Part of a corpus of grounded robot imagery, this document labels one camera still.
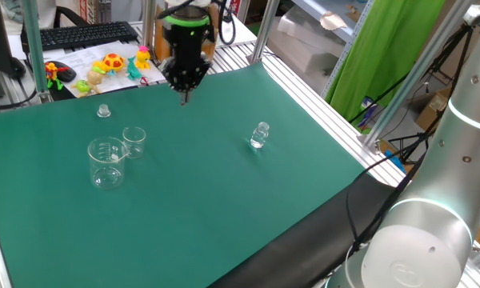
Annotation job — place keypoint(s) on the black camera tripod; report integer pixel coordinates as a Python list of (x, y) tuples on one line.
[(420, 139)]

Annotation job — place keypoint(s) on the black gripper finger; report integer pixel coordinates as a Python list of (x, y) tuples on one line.
[(198, 76), (172, 74)]

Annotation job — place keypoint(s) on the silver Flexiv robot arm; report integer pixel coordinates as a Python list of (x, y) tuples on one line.
[(424, 240)]

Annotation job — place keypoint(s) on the green table mat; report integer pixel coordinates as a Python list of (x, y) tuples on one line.
[(204, 200)]

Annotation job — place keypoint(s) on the open cardboard box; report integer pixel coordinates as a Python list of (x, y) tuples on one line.
[(434, 106)]

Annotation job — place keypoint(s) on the grey metal shelf rack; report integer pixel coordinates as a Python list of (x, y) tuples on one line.
[(342, 60)]

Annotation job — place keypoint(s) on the red yellow toy robot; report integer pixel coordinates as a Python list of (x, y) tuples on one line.
[(52, 72)]

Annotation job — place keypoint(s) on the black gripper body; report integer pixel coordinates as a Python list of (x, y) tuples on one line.
[(188, 44)]

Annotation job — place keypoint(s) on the black table mat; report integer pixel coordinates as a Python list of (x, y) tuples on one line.
[(304, 248)]

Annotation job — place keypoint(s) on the taped cardboard box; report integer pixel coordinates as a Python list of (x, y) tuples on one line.
[(160, 44)]

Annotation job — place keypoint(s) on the colourful plastic toys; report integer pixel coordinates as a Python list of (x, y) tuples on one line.
[(80, 60)]

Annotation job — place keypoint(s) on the blue white packet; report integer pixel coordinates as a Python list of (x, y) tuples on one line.
[(369, 112)]

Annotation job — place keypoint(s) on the yellow orange toy turtle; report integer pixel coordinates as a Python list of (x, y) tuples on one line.
[(112, 62)]

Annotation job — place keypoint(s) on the beige shell-shaped object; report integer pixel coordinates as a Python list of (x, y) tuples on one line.
[(332, 20)]

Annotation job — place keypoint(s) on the black computer mouse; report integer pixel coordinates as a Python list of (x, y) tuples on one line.
[(68, 73)]

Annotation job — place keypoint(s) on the teal toy dolphin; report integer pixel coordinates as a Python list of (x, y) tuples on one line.
[(133, 70)]

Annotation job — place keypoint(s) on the clear glass bottle stopper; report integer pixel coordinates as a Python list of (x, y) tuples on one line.
[(103, 112)]

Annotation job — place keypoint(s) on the beige toy animal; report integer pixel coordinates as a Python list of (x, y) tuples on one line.
[(94, 78)]

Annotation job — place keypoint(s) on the aluminium frame post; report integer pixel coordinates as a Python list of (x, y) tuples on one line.
[(416, 76), (149, 24), (34, 48), (264, 32)]

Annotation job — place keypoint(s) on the glass dropper with red bulb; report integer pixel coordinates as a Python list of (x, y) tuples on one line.
[(182, 103)]

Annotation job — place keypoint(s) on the large glass beaker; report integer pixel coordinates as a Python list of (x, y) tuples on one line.
[(104, 178)]

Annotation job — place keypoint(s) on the small clear glass bottle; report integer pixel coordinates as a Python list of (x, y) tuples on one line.
[(259, 138)]

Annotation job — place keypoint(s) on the small glass beaker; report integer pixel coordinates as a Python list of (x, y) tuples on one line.
[(136, 150)]

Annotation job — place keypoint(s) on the yellow toy with pink cap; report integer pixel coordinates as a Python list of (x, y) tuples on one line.
[(142, 59)]

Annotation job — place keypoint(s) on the black computer keyboard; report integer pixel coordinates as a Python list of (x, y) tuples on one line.
[(84, 35)]

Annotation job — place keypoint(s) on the bright green cloth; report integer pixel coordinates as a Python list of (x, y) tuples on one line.
[(384, 60)]

